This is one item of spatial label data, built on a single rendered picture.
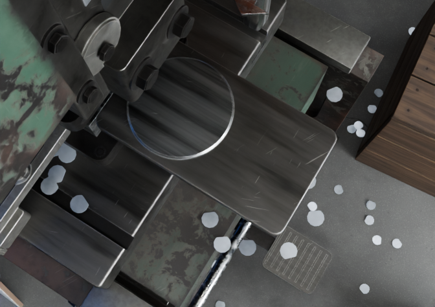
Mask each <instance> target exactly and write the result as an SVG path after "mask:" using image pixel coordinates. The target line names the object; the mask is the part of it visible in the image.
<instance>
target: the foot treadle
mask: <svg viewBox="0 0 435 307"><path fill-rule="evenodd" d="M245 237H246V238H248V239H249V240H253V241H254V243H255V244H257V245H259V246H260V247H262V248H264V249H266V250H267V251H268V253H267V254H266V256H265V258H264V259H263V262H262V265H263V267H264V268H265V269H267V270H269V271H270V272H272V273H274V274H275V275H277V276H278V277H280V278H281V279H283V280H285V281H286V282H288V283H290V284H291V285H293V286H294V287H296V288H298V289H299V290H300V291H303V292H304V293H306V294H310V293H312V292H313V291H314V289H315V287H316V286H317V284H318V282H319V280H320V278H321V277H322V275H323V273H324V272H325V270H326V268H327V266H328V264H329V263H330V261H331V258H332V254H331V253H330V252H329V251H328V250H326V249H324V248H323V247H321V246H319V245H318V244H316V243H315V242H313V241H311V240H310V239H308V238H306V237H305V236H303V235H302V234H300V233H298V232H296V231H295V230H293V229H292V228H290V227H288V226H287V227H285V229H284V230H283V231H282V233H281V234H279V235H278V236H277V237H276V238H273V237H272V236H270V235H269V234H267V233H265V232H264V231H262V230H261V229H259V228H257V227H255V226H254V225H251V227H250V229H249V230H248V232H247V234H246V235H245ZM287 242H290V243H292V244H294V245H295V246H296V248H297V254H296V256H295V257H292V258H287V259H284V258H283V257H282V256H281V254H280V248H281V246H282V245H283V244H284V243H287Z"/></svg>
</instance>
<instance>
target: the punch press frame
mask: <svg viewBox="0 0 435 307"><path fill-rule="evenodd" d="M327 69H328V66H327V65H324V64H323V63H321V62H319V61H317V60H316V59H314V58H312V57H310V56H308V55H307V54H305V53H303V52H302V51H300V50H298V49H296V48H294V47H292V46H291V45H289V44H287V43H286V42H284V41H282V40H280V39H278V38H277V37H275V36H273V37H272V38H271V40H270V42H269V43H268V45H267V46H266V48H265V49H264V51H263V52H262V54H261V56H260V57H259V58H258V60H257V62H256V63H255V64H254V66H253V68H252V69H251V71H250V73H249V74H248V75H247V77H246V80H248V81H250V82H251V83H253V84H254V85H256V86H258V87H260V88H262V89H263V90H265V91H266V92H268V93H270V94H272V95H274V96H275V97H277V98H279V99H280V100H283V101H284V102H286V103H287V104H289V105H291V106H293V107H294V108H296V109H298V110H299V111H301V112H303V113H306V111H307V110H308V108H309V106H310V105H311V103H312V101H313V100H314V97H315V95H316V93H317V91H318V89H319V87H320V84H321V82H322V79H323V77H324V75H325V74H326V71H327ZM76 99H77V97H76V95H75V94H74V93H73V91H72V90H71V88H70V87H69V86H68V84H67V82H66V81H65V80H64V79H63V77H62V75H61V74H60V72H59V71H58V70H57V68H56V67H55V65H54V64H53V63H52V61H51V60H50V58H49V57H48V55H47V54H46V52H45V51H44V50H43V48H42V46H41V45H40V44H39V42H38V41H37V39H36V38H35V37H34V35H33V33H32V32H31V31H30V29H29V28H28V27H27V25H26V23H25V22H24V21H23V19H22V18H21V16H20V15H19V14H18V12H17V10H16V9H15V8H14V6H13V5H12V3H11V2H10V0H0V204H1V203H2V201H3V200H4V199H5V198H6V196H7V194H8V193H9V192H10V190H11V189H12V187H13V186H14V185H15V184H16V182H17V181H18V179H19V178H20V177H21V175H22V174H23V172H24V171H25V170H26V168H27V166H28V165H29V164H30V162H31V161H32V160H33V158H34V157H35V156H36V154H37V153H38V152H39V150H40V149H41V147H42V146H43V145H44V143H45V142H46V140H47V139H48V138H49V136H50V135H51V133H52V132H53V131H54V129H55V128H56V126H57V125H58V124H59V123H60V121H61V119H62V118H63V117H64V115H65V114H66V112H68V110H69V108H70V107H71V106H72V104H73V103H74V101H75V100H76ZM207 212H215V213H216V214H217V215H218V220H219V221H218V223H217V225H216V226H214V227H211V228H208V227H205V226H204V225H203V223H202V219H201V218H202V216H203V214H204V213H207ZM240 218H241V216H238V215H237V214H235V213H234V212H232V211H231V210H229V209H227V208H226V207H224V206H222V205H221V204H219V203H218V202H216V201H214V200H213V199H211V198H210V197H208V196H206V195H205V194H203V193H202V192H200V191H198V190H197V189H195V188H194V187H191V186H190V185H189V184H187V183H185V182H184V181H182V180H179V181H178V183H177V184H176V186H175V187H174V189H173V190H172V192H171V194H170V195H169V196H168V198H167V200H166V201H165V202H164V205H163V206H162V207H161V209H160V211H159V212H158V213H157V215H156V217H155V218H154V220H153V221H152V223H151V224H150V226H149V227H148V229H147V230H146V232H145V233H144V235H143V237H142V238H141V239H140V241H139V243H138V244H137V246H136V247H135V249H134V250H133V252H132V254H131V255H130V256H129V258H128V259H127V261H126V263H125V264H124V266H123V267H122V269H121V271H122V272H124V273H125V274H127V275H128V276H130V277H131V278H133V279H135V280H136V281H137V282H139V283H141V284H142V285H143V286H145V287H147V288H148V289H149V290H151V291H153V292H154V293H156V294H157V295H159V296H160V297H162V298H163V299H165V300H166V301H168V302H170V303H171V304H173V305H174V306H176V307H186V306H187V305H188V303H189V302H190V300H191V298H192V297H193V295H194V293H195V292H196V290H197V288H198V287H199V285H200V283H201V282H202V280H203V279H204V278H205V276H206V274H207V273H208V271H209V269H210V268H211V266H212V264H213V263H214V261H215V259H216V258H217V256H218V254H219V251H216V249H215V247H214V240H215V239H216V238H217V237H228V238H229V236H230V235H231V233H232V232H233V230H234V228H235V226H236V225H237V224H238V222H239V220H240ZM251 225H252V223H250V222H248V221H247V220H245V219H243V218H242V220H241V221H240V223H239V225H238V226H237V228H236V230H235V231H234V233H233V235H232V236H231V237H230V244H231V246H230V249H229V250H228V251H226V252H225V253H221V254H220V256H219V257H218V259H217V260H216V262H215V264H214V265H213V267H212V269H211V270H210V272H209V274H208V275H207V277H206V279H205V280H204V282H203V283H202V285H201V287H200V288H199V290H198V291H197V293H196V295H195V296H194V298H193V299H192V301H191V303H190V304H189V306H188V307H202V306H203V305H204V303H205V301H206V299H207V298H208V296H209V295H210V292H211V291H212V290H213V288H214V286H215V285H216V283H217V281H218V280H219V278H220V276H221V275H222V273H223V272H224V270H225V268H226V266H227V265H228V263H229V262H230V260H231V258H232V257H233V255H234V253H235V252H236V250H237V248H238V247H239V244H240V242H241V241H242V240H243V239H244V237H245V235H246V234H247V232H248V230H249V229H250V227H251Z"/></svg>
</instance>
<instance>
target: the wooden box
mask: <svg viewBox="0 0 435 307"><path fill-rule="evenodd" d="M357 152H358V153H357V155H356V157H355V160H356V161H359V162H361V163H363V164H365V165H367V166H370V167H372V168H374V169H376V170H378V171H380V172H382V173H384V174H386V175H388V176H391V177H393V178H395V179H397V180H399V181H401V182H404V183H406V184H408V185H410V186H411V187H414V188H416V189H418V190H420V191H422V192H425V193H427V194H429V195H431V196H433V197H435V1H434V2H433V4H432V5H431V6H430V8H429V9H428V10H427V12H426V14H425V15H424V16H423V18H422V19H421V21H420V22H419V23H418V25H417V27H416V28H415V29H414V31H413V32H412V34H411V36H410V37H409V39H408V41H407V44H406V45H405V48H404V49H403V52H402V54H401V56H400V59H399V61H398V63H397V65H396V68H395V69H394V72H393V74H392V76H391V78H390V81H389V83H388V85H387V87H386V89H385V91H384V93H383V96H382V98H381V100H380V103H379V105H378V107H377V109H376V111H375V113H374V116H373V118H372V120H371V122H370V125H369V127H368V129H367V131H366V133H365V135H364V138H363V140H362V142H361V145H360V147H359V149H358V150H357Z"/></svg>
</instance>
